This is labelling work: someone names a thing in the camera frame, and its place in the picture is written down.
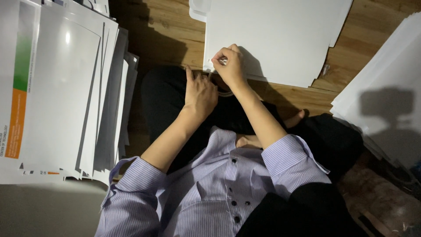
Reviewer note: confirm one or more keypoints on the person's right hand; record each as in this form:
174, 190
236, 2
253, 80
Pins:
234, 70

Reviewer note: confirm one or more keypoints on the person's left hand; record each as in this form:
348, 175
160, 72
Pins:
199, 97

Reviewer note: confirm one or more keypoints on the black trousers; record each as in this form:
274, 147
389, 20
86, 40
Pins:
164, 98

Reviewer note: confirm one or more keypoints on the stack of white paper bags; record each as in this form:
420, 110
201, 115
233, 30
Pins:
279, 36

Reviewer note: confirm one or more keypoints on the lilac striped shirt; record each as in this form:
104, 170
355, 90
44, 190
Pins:
210, 194

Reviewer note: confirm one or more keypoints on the stack of printed glossy sheets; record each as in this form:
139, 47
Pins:
59, 92

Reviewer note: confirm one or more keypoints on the pile of plain white sheets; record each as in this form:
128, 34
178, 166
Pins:
384, 98

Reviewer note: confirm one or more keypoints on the grey board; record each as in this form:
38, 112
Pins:
49, 210

